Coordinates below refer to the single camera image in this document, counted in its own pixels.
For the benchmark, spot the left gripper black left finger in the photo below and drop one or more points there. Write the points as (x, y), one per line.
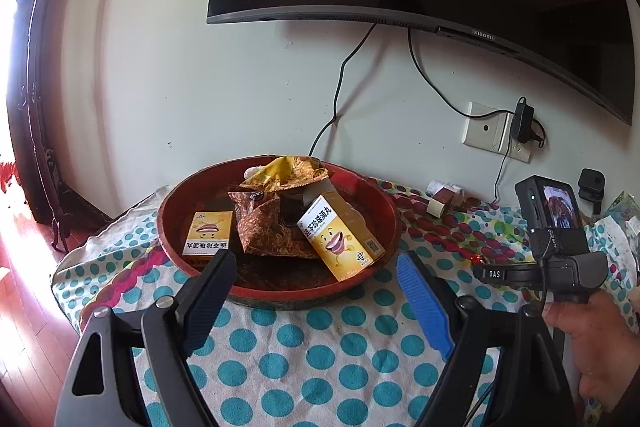
(102, 387)

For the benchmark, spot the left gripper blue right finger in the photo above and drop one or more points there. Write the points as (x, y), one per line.
(503, 360)

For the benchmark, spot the red round tray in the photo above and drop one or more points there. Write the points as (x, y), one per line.
(281, 283)

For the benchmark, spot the yellow medicine box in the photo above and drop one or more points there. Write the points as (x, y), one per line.
(209, 232)
(340, 236)

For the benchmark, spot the brown snack bag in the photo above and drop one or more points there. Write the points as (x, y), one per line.
(262, 229)

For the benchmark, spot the yellow snack bag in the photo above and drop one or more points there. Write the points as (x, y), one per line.
(285, 173)

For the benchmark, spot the white sock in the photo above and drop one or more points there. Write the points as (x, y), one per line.
(312, 191)

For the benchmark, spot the person's right hand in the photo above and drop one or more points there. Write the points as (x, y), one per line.
(606, 352)

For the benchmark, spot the plastic bag with papers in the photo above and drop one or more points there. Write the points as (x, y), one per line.
(621, 223)

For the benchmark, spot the polka dot tablecloth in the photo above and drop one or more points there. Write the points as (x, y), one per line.
(361, 360)

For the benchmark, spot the small red white box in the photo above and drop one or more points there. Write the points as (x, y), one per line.
(441, 196)

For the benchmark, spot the black power adapter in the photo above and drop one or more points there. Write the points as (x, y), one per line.
(521, 128)

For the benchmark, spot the dark wooden coat rack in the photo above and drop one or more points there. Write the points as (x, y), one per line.
(34, 158)

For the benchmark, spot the black camera with screen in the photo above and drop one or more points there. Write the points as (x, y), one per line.
(548, 204)

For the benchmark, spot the black clamp mount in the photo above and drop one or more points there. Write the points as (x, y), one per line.
(591, 184)

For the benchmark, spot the black plug with cable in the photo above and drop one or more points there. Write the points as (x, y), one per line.
(537, 133)

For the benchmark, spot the white wall socket plate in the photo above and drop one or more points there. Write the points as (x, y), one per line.
(493, 135)

